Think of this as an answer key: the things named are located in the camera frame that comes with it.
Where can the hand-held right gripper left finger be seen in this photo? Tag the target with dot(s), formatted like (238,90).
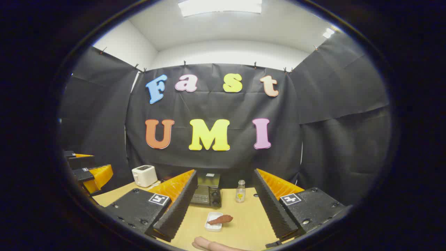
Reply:
(181,202)

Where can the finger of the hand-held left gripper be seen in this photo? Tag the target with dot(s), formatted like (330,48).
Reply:
(99,176)
(82,162)

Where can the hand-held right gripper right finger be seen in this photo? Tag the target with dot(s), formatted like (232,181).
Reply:
(270,205)

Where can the black electric oven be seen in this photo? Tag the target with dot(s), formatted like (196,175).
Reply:
(207,195)

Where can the brown piece of meat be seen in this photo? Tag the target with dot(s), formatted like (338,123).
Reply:
(221,219)

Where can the clear glass bottle yellow label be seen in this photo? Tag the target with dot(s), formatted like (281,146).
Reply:
(240,193)

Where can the white rectangular tray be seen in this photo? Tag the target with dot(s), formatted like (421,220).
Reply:
(213,227)

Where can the white toaster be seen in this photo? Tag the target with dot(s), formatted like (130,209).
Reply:
(143,176)

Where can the black backdrop cloth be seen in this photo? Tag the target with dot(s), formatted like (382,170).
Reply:
(226,104)

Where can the small ceiling light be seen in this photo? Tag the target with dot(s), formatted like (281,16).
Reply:
(328,33)

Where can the ceiling light panel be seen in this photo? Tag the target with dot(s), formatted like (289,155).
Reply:
(219,7)

